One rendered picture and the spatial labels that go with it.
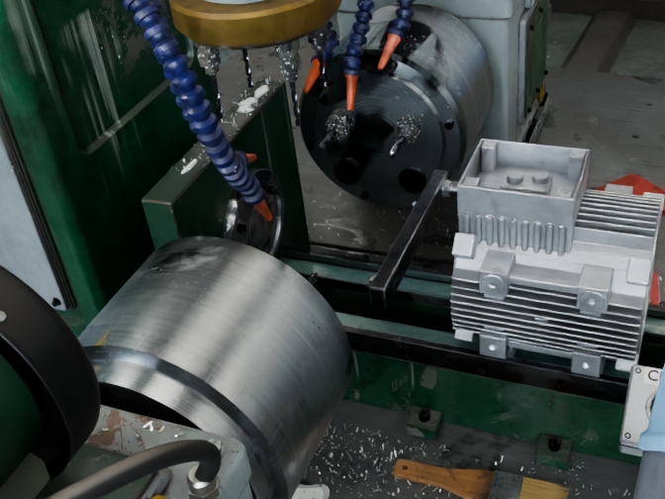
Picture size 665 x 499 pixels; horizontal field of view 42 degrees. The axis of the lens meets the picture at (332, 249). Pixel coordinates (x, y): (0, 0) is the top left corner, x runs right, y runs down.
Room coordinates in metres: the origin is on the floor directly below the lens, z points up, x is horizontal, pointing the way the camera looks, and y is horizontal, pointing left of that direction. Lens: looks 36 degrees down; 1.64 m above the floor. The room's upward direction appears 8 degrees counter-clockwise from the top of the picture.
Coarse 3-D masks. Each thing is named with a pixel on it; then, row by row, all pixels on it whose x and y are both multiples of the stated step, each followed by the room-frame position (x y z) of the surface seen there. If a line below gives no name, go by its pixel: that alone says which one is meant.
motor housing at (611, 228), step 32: (608, 192) 0.76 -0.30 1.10; (576, 224) 0.71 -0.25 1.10; (608, 224) 0.70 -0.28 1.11; (640, 224) 0.69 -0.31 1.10; (480, 256) 0.73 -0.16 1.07; (544, 256) 0.70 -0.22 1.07; (576, 256) 0.69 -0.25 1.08; (608, 256) 0.68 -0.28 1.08; (640, 256) 0.67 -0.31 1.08; (512, 288) 0.68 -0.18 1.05; (544, 288) 0.67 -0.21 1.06; (576, 288) 0.66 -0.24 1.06; (640, 288) 0.65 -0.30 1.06; (480, 320) 0.70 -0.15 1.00; (512, 320) 0.68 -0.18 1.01; (544, 320) 0.67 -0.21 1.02; (576, 320) 0.65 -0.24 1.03; (608, 320) 0.64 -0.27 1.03; (640, 320) 0.63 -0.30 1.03; (544, 352) 0.67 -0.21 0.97; (608, 352) 0.63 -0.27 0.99
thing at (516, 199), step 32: (480, 160) 0.82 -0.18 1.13; (512, 160) 0.82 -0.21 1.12; (544, 160) 0.80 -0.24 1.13; (576, 160) 0.77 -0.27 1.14; (480, 192) 0.74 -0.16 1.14; (512, 192) 0.72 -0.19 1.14; (544, 192) 0.74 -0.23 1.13; (576, 192) 0.71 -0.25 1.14; (480, 224) 0.74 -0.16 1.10; (512, 224) 0.72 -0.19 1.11; (544, 224) 0.71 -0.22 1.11
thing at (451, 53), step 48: (336, 48) 1.14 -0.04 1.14; (432, 48) 1.09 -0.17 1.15; (480, 48) 1.16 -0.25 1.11; (336, 96) 1.09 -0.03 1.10; (384, 96) 1.05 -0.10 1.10; (432, 96) 1.03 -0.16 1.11; (480, 96) 1.09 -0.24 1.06; (336, 144) 1.09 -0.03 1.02; (384, 144) 1.06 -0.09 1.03; (432, 144) 1.02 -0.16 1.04; (384, 192) 1.06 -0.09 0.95
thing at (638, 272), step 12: (648, 192) 0.76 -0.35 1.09; (456, 240) 0.73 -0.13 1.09; (468, 240) 0.73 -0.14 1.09; (456, 252) 0.72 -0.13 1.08; (468, 252) 0.72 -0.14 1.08; (636, 264) 0.65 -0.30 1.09; (648, 264) 0.65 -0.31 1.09; (636, 276) 0.64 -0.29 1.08; (648, 276) 0.64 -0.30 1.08; (456, 336) 0.72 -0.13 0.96; (468, 336) 0.72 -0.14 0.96; (624, 360) 0.65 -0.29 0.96; (636, 360) 0.64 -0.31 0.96
